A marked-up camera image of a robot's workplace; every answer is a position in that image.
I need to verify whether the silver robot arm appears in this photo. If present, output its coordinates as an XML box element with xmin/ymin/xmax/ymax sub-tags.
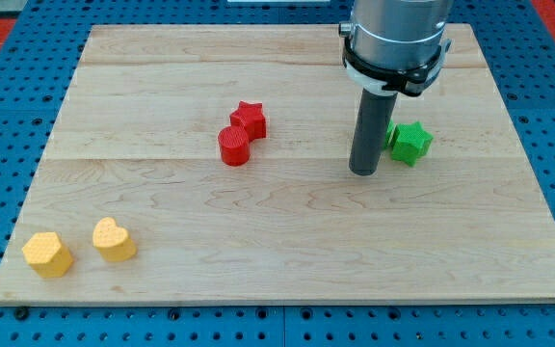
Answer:
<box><xmin>338</xmin><ymin>0</ymin><xmax>453</xmax><ymax>70</ymax></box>

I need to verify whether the red star block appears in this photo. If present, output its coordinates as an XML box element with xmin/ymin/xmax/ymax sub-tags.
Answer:
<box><xmin>229</xmin><ymin>100</ymin><xmax>267</xmax><ymax>141</ymax></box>

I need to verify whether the green star block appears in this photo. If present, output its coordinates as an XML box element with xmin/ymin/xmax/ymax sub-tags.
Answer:
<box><xmin>390</xmin><ymin>121</ymin><xmax>434</xmax><ymax>167</ymax></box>

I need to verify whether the red cylinder block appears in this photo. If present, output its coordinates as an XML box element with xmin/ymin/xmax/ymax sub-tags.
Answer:
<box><xmin>218</xmin><ymin>125</ymin><xmax>251</xmax><ymax>166</ymax></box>

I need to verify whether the wooden board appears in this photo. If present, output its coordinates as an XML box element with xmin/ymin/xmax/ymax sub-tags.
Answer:
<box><xmin>0</xmin><ymin>24</ymin><xmax>555</xmax><ymax>307</ymax></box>

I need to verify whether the dark grey pointer rod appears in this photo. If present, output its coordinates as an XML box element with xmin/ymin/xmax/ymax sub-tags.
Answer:
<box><xmin>349</xmin><ymin>90</ymin><xmax>397</xmax><ymax>176</ymax></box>

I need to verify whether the green block behind rod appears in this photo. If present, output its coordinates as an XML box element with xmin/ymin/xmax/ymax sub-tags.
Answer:
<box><xmin>383</xmin><ymin>120</ymin><xmax>396</xmax><ymax>149</ymax></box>

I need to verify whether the black and white mounting clamp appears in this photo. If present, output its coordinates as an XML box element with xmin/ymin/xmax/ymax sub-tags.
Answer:
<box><xmin>342</xmin><ymin>38</ymin><xmax>452</xmax><ymax>97</ymax></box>

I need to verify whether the yellow heart block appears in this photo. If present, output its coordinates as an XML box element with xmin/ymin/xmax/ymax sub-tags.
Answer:
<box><xmin>92</xmin><ymin>217</ymin><xmax>137</xmax><ymax>262</ymax></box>

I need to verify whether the yellow hexagon block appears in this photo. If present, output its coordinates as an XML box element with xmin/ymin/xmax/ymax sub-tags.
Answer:
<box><xmin>21</xmin><ymin>231</ymin><xmax>74</xmax><ymax>279</ymax></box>

